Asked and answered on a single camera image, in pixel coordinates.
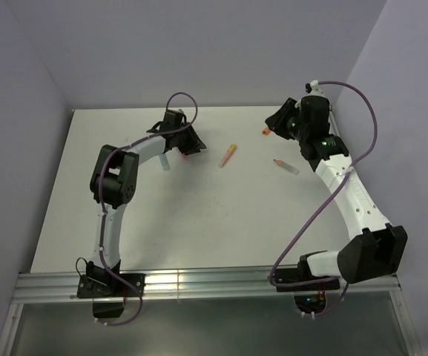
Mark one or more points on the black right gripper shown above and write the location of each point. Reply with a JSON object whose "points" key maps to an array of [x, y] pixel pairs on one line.
{"points": [[277, 122]]}

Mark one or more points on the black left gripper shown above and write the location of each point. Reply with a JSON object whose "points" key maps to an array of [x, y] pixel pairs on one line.
{"points": [[195, 144]]}

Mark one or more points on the purple highlighter pen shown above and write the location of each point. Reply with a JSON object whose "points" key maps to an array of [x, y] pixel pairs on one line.
{"points": [[184, 155]]}

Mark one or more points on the blue highlighter pen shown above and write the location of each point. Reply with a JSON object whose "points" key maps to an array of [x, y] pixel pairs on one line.
{"points": [[164, 162]]}

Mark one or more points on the yellow highlighter pen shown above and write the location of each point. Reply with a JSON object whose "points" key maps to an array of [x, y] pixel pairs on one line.
{"points": [[226, 157]]}

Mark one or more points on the yellow pen cap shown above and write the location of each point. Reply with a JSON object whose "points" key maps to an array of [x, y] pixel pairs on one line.
{"points": [[232, 148]]}

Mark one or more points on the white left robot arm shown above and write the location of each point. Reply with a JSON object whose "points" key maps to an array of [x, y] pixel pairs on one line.
{"points": [[113, 184]]}

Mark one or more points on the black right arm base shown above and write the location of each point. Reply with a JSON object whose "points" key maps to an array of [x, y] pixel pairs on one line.
{"points": [[312, 298]]}

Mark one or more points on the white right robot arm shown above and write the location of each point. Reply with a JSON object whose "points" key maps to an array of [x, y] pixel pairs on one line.
{"points": [[375, 245]]}

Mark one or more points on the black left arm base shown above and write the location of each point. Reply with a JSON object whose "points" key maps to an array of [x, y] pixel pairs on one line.
{"points": [[107, 302]]}

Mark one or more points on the orange highlighter pen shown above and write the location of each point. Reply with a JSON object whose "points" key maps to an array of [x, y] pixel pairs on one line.
{"points": [[287, 167]]}

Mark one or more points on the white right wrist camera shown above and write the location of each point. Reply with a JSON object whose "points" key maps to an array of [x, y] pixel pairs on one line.
{"points": [[313, 88]]}

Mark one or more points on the aluminium side rail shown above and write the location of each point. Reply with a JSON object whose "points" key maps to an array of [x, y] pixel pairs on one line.
{"points": [[357, 208]]}

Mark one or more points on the aluminium mounting rail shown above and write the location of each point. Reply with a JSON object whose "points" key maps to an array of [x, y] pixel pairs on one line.
{"points": [[174, 284]]}

